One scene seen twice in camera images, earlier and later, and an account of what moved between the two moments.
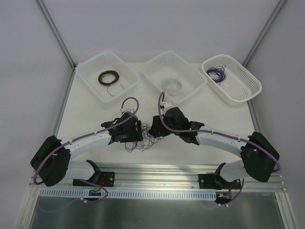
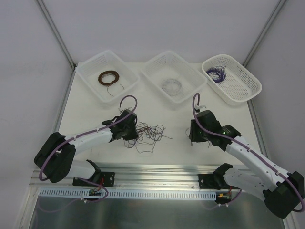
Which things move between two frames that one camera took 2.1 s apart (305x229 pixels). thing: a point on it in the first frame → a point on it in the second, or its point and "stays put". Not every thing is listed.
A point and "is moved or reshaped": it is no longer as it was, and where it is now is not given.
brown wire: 147,141 is moved or reshaped
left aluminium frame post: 56,33 stays put
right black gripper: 155,127 → 195,131
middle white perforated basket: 170,73 stays put
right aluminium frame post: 269,21 stays put
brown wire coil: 100,78 stays put
